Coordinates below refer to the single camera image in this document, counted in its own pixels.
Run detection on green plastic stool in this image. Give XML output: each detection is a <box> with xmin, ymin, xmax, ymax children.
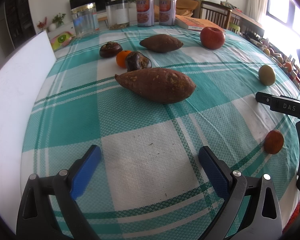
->
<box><xmin>229</xmin><ymin>22</ymin><xmax>241</xmax><ymax>34</ymax></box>

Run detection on kiwi print pouch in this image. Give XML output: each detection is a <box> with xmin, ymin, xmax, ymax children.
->
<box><xmin>50</xmin><ymin>31</ymin><xmax>73</xmax><ymax>51</ymax></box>

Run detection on red flowers in vase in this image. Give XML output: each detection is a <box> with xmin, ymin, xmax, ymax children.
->
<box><xmin>37</xmin><ymin>16</ymin><xmax>47</xmax><ymax>31</ymax></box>

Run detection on right red-white can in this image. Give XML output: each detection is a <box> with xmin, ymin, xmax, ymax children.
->
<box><xmin>159</xmin><ymin>0</ymin><xmax>177</xmax><ymax>26</ymax></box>

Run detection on dark brown wrinkled fruit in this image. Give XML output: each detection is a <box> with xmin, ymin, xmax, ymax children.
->
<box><xmin>125</xmin><ymin>51</ymin><xmax>152</xmax><ymax>72</ymax></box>

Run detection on large sweet potato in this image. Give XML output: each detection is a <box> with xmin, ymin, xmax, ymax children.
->
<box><xmin>115</xmin><ymin>68</ymin><xmax>196</xmax><ymax>104</ymax></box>

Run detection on red apple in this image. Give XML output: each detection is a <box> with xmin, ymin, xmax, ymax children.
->
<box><xmin>200</xmin><ymin>27</ymin><xmax>225</xmax><ymax>50</ymax></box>

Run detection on wooden dining chair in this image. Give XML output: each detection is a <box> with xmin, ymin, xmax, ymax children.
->
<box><xmin>199</xmin><ymin>0</ymin><xmax>232</xmax><ymax>29</ymax></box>

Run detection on orange mandarin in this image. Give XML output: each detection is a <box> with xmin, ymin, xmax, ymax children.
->
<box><xmin>116</xmin><ymin>50</ymin><xmax>131</xmax><ymax>68</ymax></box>

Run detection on small green-brown pear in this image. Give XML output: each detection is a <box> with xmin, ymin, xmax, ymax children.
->
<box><xmin>258</xmin><ymin>64</ymin><xmax>276</xmax><ymax>86</ymax></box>

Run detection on dark mangosteen far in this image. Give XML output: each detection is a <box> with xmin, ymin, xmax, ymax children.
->
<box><xmin>99</xmin><ymin>41</ymin><xmax>123</xmax><ymax>58</ymax></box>

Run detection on small sweet potato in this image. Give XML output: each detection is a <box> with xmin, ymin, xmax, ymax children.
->
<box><xmin>140</xmin><ymin>34</ymin><xmax>184</xmax><ymax>53</ymax></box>

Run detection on red-white can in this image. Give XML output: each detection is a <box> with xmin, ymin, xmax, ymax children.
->
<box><xmin>159</xmin><ymin>0</ymin><xmax>177</xmax><ymax>26</ymax></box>
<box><xmin>136</xmin><ymin>0</ymin><xmax>154</xmax><ymax>27</ymax></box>

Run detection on orange lounge chair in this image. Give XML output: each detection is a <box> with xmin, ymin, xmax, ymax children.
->
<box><xmin>167</xmin><ymin>0</ymin><xmax>199</xmax><ymax>20</ymax></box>

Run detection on orange book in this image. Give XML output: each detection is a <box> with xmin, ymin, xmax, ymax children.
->
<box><xmin>175</xmin><ymin>15</ymin><xmax>224</xmax><ymax>31</ymax></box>

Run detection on teal plaid tablecloth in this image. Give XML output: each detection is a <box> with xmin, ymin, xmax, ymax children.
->
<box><xmin>20</xmin><ymin>25</ymin><xmax>300</xmax><ymax>239</ymax></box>

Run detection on black television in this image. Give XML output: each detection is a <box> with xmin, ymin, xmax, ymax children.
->
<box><xmin>69</xmin><ymin>0</ymin><xmax>111</xmax><ymax>12</ymax></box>

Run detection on fruit basket on side table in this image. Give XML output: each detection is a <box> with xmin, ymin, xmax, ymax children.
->
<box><xmin>261</xmin><ymin>38</ymin><xmax>293</xmax><ymax>73</ymax></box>

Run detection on wooden desk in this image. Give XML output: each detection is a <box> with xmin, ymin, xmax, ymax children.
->
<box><xmin>220</xmin><ymin>1</ymin><xmax>264</xmax><ymax>37</ymax></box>

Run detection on gold-lid glass jar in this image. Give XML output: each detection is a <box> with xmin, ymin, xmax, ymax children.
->
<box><xmin>71</xmin><ymin>3</ymin><xmax>100</xmax><ymax>37</ymax></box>

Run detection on left red-white can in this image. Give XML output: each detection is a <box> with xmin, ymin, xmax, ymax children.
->
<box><xmin>136</xmin><ymin>0</ymin><xmax>154</xmax><ymax>27</ymax></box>

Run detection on green plant white vase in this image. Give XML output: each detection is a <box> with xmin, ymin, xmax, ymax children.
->
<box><xmin>48</xmin><ymin>13</ymin><xmax>66</xmax><ymax>32</ymax></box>

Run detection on small red-orange fruit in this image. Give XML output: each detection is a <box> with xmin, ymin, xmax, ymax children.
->
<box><xmin>263</xmin><ymin>130</ymin><xmax>284</xmax><ymax>154</ymax></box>

